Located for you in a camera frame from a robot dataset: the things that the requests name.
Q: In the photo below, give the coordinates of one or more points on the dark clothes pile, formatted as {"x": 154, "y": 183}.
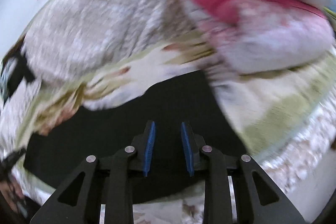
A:
{"x": 14, "y": 70}

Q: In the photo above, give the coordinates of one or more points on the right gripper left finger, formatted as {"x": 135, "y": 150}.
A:
{"x": 96, "y": 181}

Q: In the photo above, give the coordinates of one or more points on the fleece floral blanket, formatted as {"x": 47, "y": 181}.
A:
{"x": 285, "y": 118}

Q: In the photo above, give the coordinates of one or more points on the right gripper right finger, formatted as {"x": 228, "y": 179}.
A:
{"x": 237, "y": 190}

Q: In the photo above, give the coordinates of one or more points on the person left hand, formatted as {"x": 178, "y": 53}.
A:
{"x": 11, "y": 191}

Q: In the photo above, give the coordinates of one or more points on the pink floral comforter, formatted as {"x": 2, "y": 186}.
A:
{"x": 263, "y": 35}

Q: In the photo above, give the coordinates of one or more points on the quilted beige bedspread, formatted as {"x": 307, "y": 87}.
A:
{"x": 94, "y": 31}

